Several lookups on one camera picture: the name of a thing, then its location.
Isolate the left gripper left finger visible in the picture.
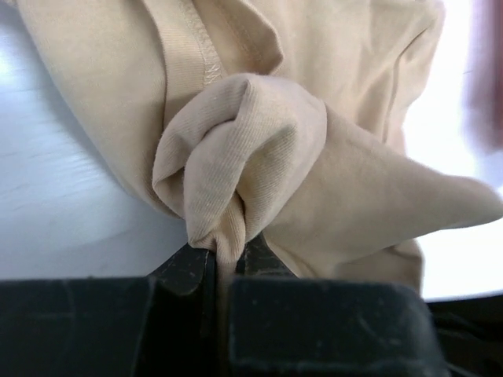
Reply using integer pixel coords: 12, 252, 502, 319
1, 246, 215, 376

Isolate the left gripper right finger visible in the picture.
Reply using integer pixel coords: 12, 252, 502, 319
227, 237, 450, 376

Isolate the beige t shirt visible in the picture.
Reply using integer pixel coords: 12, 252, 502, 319
13, 1, 502, 289

